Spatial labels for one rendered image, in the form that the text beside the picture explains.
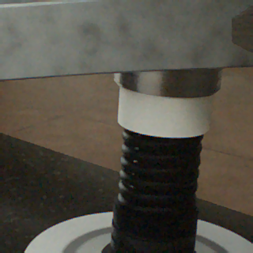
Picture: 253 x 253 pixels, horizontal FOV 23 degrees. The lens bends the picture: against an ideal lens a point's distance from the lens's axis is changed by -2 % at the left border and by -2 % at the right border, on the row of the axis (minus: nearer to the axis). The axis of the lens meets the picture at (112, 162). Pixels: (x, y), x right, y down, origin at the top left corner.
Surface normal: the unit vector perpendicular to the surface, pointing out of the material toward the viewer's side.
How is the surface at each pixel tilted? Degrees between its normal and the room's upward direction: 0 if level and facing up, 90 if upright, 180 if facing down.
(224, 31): 90
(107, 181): 0
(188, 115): 90
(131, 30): 90
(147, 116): 90
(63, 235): 0
